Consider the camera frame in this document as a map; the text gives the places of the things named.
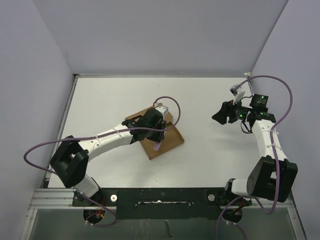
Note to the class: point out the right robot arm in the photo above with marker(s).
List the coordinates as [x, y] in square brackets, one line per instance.
[273, 173]

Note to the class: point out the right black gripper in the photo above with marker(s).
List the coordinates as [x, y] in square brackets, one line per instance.
[226, 111]

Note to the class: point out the brown cardboard box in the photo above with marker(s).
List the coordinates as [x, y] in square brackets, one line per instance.
[172, 137]

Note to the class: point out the wrist white camera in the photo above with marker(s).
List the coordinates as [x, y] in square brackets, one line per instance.
[238, 93]
[161, 108]

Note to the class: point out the pink purple marker pen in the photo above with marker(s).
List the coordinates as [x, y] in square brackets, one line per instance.
[157, 146]

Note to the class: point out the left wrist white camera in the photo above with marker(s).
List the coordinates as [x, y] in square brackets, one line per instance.
[161, 108]

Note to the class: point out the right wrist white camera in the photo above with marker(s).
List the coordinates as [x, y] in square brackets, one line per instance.
[238, 93]

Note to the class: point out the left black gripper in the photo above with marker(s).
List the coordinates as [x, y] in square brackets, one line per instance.
[158, 137]

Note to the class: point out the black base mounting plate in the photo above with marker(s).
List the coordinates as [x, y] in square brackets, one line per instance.
[171, 203]

